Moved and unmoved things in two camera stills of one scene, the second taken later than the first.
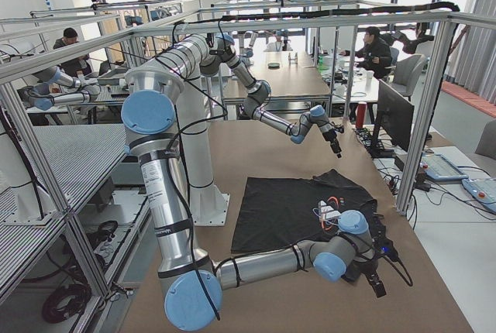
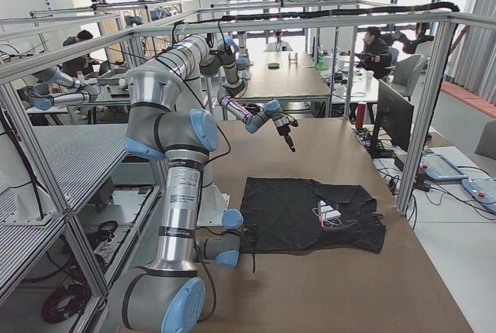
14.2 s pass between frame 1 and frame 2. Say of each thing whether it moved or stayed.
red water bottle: stayed
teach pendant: stayed
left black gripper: moved
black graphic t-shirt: stayed
